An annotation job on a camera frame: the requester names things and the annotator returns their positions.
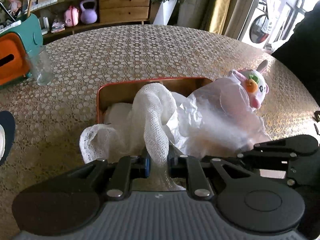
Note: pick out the white rack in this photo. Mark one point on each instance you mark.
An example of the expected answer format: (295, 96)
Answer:
(44, 25)

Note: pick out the doll figurine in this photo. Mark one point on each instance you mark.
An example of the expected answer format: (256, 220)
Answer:
(15, 3)

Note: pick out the stack of books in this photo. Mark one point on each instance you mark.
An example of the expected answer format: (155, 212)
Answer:
(57, 26)

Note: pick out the white planter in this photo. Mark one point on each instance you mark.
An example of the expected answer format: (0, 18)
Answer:
(163, 13)

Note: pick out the washing machine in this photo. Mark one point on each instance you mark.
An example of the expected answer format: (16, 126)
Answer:
(260, 27)

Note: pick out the purple kettlebell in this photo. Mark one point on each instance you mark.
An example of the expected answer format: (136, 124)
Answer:
(88, 16)

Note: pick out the glass jar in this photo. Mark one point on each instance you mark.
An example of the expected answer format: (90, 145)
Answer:
(41, 67)

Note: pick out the grey curtain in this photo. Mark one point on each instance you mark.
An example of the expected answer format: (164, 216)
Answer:
(195, 2)

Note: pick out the white bunny plush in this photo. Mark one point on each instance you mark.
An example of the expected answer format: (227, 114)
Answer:
(257, 85)

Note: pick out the red box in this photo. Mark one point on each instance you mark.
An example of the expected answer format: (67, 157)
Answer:
(117, 92)

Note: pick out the wooden sideboard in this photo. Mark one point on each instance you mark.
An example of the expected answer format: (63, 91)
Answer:
(125, 6)

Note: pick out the pink backpack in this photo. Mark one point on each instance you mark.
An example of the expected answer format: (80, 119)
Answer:
(71, 17)

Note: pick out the small black object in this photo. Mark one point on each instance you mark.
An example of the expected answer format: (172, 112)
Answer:
(316, 117)

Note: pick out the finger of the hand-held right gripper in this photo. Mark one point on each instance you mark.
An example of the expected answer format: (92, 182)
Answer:
(287, 143)

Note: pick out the teal container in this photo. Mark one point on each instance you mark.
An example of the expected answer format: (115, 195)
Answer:
(33, 30)

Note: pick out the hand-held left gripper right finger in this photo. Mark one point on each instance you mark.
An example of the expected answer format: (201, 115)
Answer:
(171, 163)

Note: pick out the gold curtain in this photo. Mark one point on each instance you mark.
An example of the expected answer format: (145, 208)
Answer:
(221, 5)

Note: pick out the clear plastic bag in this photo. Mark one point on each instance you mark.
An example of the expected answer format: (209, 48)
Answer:
(215, 115)

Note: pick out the dark blue rimmed object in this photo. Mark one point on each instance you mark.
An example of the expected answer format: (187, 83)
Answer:
(8, 130)

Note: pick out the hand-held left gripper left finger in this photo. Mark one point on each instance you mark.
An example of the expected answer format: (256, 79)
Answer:
(147, 165)

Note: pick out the white mesh cloth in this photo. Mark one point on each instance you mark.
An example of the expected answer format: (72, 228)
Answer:
(155, 120)

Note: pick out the person's black clothing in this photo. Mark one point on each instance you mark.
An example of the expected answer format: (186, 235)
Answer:
(302, 60)

